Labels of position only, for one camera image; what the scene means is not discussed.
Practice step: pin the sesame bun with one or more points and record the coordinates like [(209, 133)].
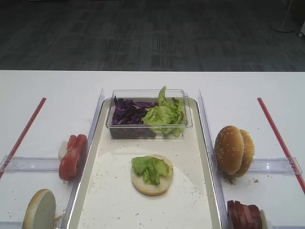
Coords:
[(249, 150), (229, 149)]

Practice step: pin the left red rail strip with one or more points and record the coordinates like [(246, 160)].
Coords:
[(21, 137)]

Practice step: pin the dark red meat patties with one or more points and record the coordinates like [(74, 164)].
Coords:
[(244, 216)]

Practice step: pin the left clear divider rail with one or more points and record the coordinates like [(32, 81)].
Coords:
[(84, 155)]

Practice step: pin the clear pusher track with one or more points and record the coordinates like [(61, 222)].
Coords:
[(29, 164), (285, 165)]

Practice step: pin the metal baking tray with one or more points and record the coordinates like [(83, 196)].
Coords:
[(108, 200)]

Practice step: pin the red rail strip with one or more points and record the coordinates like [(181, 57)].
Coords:
[(21, 137), (283, 143)]

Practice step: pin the clear pusher track upper left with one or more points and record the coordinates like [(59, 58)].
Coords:
[(29, 164)]

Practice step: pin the front sesame bun top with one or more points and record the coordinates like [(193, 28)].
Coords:
[(229, 149)]

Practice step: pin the metal stand base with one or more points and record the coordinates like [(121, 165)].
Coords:
[(284, 26)]

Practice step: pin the clear pusher track upper right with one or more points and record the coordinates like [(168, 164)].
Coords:
[(285, 165)]

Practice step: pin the white tomato pusher block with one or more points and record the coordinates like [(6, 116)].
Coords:
[(62, 150)]

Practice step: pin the green lettuce pile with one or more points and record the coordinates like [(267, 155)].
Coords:
[(166, 113)]

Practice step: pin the right red rail strip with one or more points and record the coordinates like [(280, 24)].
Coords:
[(283, 143)]

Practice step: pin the rear sesame bun top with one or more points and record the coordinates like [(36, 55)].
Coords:
[(249, 150)]

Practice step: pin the green lettuce leaf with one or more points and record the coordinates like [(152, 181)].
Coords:
[(151, 169)]

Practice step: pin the white patty pusher block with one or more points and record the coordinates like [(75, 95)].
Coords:
[(265, 223)]

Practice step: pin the right clear divider rail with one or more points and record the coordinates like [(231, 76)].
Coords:
[(221, 205)]

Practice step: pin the clear divider rail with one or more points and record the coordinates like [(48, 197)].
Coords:
[(84, 155), (221, 205)]

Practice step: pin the clear plastic salad container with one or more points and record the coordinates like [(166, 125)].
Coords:
[(143, 131)]

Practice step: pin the purple shredded cabbage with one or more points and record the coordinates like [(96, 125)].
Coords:
[(128, 112)]

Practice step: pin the bun bottom on tray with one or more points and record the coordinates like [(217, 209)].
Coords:
[(152, 190)]

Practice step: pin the red tomato slices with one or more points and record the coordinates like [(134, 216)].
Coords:
[(69, 165)]

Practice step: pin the upright bun half left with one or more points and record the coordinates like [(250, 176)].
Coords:
[(40, 212)]

